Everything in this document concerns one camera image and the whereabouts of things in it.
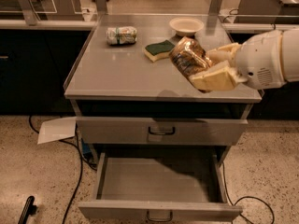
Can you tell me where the green yellow sponge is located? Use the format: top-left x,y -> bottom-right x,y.
143,40 -> 175,63

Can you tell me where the black floor cable left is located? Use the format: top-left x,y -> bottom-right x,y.
28,115 -> 98,224

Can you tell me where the grey drawer cabinet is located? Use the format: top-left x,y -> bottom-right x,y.
64,15 -> 262,161

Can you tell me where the green white crumpled can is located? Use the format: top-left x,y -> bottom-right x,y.
107,26 -> 137,45

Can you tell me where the white paper sheet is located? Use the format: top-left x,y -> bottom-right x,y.
37,117 -> 76,145

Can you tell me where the black floor cable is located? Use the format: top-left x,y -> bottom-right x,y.
28,115 -> 98,224
221,161 -> 276,224

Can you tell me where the black object on floor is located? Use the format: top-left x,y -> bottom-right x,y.
18,196 -> 37,224

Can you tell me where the closed top drawer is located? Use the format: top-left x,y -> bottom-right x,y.
77,117 -> 248,146

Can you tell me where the white paper bowl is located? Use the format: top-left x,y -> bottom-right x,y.
169,17 -> 204,36

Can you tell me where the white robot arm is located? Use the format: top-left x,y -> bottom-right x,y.
189,29 -> 299,91

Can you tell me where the orange can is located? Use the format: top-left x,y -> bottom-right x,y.
169,36 -> 212,77

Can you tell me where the black floor cable right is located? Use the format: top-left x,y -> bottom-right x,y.
221,161 -> 276,224

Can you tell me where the open middle drawer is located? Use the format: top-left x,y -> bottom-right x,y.
78,150 -> 242,222

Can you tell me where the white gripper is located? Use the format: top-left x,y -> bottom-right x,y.
189,30 -> 286,91

